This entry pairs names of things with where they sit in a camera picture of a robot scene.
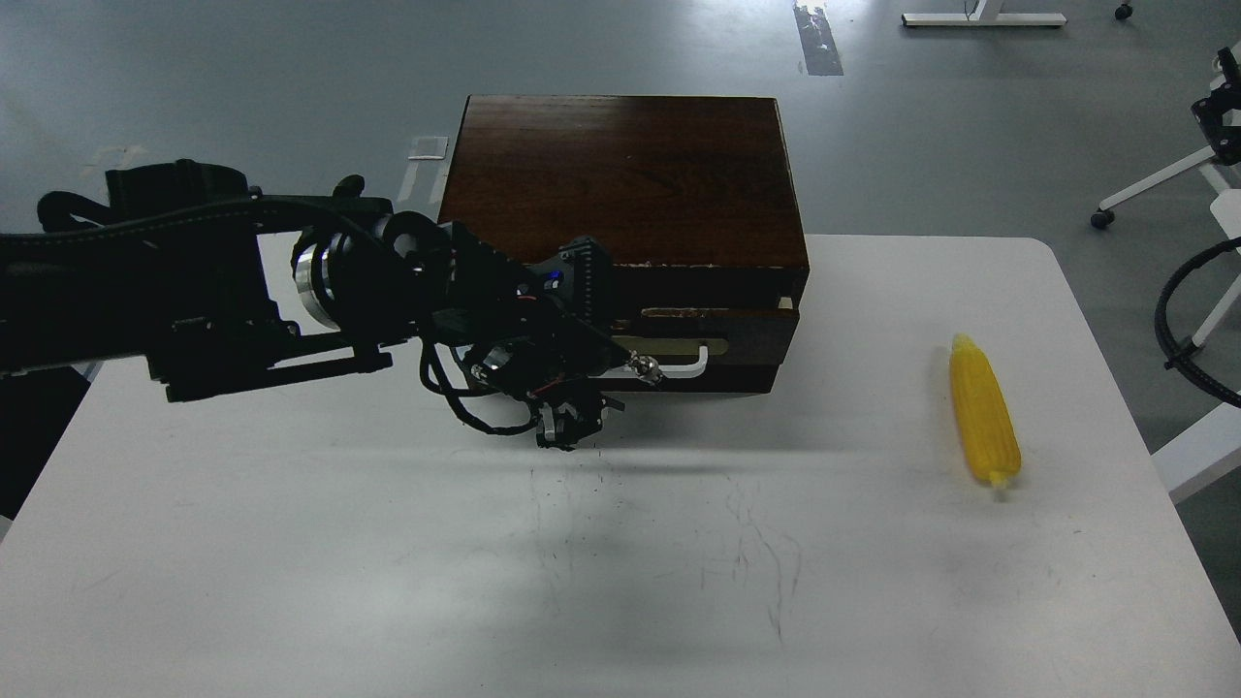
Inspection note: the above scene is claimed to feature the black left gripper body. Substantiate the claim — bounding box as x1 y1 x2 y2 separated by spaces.
374 211 632 397

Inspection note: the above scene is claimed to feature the white drawer handle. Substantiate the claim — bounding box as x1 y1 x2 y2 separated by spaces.
608 343 710 380

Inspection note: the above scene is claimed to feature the dark wooden drawer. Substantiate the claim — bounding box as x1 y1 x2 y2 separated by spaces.
611 298 800 394

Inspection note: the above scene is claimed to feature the yellow corn cob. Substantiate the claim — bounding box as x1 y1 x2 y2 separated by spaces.
949 334 1021 491

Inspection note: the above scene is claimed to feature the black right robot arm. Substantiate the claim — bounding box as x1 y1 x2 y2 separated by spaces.
1191 48 1240 165

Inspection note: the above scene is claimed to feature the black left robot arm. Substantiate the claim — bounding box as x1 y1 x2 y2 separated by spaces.
1 159 663 520

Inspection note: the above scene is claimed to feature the dark wooden drawer cabinet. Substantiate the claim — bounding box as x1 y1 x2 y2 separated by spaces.
436 94 812 396

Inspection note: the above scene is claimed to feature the dark floor tape strip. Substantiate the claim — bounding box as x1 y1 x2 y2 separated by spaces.
792 1 843 77

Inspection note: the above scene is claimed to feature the white desk base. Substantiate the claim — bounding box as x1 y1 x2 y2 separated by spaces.
901 1 1067 29

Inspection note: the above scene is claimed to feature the white rolling chair base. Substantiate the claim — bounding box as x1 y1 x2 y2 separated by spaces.
1090 0 1241 231

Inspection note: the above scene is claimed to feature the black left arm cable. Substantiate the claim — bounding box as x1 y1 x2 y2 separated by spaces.
418 339 544 436

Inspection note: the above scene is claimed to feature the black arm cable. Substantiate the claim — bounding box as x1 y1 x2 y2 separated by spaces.
418 339 544 436
1154 238 1241 409

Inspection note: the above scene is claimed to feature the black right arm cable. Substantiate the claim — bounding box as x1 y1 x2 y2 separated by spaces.
1154 238 1241 409

